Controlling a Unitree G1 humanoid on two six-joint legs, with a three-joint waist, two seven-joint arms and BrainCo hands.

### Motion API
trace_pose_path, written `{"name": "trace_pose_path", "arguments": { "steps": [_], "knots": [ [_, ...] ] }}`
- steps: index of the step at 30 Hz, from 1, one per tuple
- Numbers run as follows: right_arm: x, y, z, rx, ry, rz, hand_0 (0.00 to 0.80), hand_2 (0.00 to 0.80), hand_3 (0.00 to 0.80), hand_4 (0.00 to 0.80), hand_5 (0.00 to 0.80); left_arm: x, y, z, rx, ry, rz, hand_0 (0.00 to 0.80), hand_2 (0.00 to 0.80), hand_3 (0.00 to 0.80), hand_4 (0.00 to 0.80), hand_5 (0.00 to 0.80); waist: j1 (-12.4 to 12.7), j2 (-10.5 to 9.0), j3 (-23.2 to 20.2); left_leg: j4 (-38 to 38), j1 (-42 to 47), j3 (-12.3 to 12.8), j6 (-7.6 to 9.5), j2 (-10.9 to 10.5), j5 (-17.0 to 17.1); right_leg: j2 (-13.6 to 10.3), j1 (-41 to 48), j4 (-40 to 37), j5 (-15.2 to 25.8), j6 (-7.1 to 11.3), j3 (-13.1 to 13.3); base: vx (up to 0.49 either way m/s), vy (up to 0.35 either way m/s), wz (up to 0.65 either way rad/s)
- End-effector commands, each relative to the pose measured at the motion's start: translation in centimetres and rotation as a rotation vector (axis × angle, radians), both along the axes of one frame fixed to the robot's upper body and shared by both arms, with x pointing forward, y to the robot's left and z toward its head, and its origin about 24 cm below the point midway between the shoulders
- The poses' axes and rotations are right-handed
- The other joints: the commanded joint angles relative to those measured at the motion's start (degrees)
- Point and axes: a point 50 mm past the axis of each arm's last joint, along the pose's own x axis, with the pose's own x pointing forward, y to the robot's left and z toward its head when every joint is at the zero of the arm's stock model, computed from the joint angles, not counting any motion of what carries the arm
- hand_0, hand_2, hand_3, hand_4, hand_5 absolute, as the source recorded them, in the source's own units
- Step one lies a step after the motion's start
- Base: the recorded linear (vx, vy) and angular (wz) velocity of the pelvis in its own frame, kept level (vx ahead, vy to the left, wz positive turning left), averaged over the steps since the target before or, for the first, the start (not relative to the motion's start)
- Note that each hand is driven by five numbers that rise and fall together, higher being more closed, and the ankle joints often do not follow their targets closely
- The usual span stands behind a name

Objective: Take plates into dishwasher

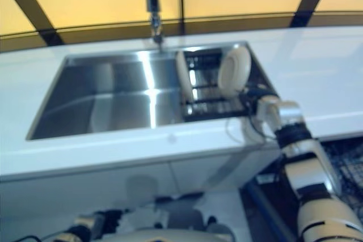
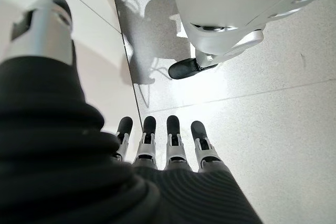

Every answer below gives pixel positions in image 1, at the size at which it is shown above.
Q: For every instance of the wide white cabinet door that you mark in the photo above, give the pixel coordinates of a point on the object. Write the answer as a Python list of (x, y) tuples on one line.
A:
[(85, 193)]

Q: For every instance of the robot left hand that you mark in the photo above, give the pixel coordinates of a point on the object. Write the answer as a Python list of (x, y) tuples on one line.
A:
[(109, 220)]

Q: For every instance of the black dish rack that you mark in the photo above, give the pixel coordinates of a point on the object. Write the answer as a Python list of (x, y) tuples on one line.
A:
[(207, 108)]

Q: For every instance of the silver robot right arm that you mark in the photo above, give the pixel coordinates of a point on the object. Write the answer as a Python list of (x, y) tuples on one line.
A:
[(306, 168)]

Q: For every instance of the stainless steel sink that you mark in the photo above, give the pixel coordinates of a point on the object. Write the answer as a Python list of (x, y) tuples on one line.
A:
[(113, 91)]

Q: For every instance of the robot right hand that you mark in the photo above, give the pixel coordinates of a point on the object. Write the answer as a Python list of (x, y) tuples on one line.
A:
[(265, 103)]

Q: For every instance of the narrow white cabinet door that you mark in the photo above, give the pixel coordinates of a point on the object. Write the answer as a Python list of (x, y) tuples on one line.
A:
[(227, 168)]

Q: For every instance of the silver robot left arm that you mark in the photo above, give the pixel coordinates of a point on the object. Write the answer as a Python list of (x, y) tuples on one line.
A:
[(79, 229)]

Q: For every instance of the beige round plate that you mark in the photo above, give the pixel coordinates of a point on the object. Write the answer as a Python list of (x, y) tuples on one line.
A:
[(183, 77), (234, 72)]

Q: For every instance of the chrome kitchen faucet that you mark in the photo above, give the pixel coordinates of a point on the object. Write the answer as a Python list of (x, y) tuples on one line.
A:
[(153, 1)]

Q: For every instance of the dark window frame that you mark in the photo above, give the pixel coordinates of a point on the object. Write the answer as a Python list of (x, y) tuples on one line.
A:
[(35, 12)]

